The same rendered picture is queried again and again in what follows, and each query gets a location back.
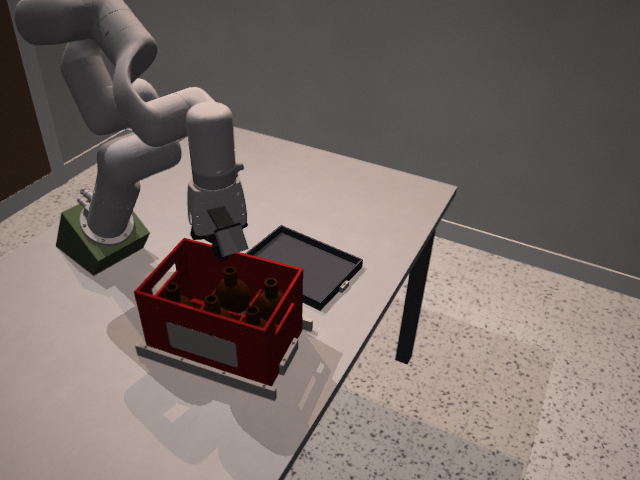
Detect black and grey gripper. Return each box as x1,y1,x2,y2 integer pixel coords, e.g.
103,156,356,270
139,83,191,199
187,176,248,262

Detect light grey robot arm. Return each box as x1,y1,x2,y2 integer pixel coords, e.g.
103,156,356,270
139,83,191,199
15,0,244,246

